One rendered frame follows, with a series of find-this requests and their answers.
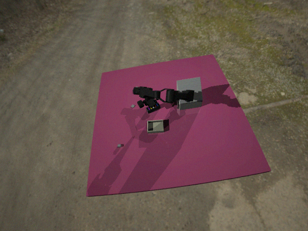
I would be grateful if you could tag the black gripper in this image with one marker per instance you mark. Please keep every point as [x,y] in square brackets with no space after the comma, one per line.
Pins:
[141,104]

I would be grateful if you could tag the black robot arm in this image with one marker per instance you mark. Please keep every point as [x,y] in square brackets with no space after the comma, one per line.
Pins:
[171,96]

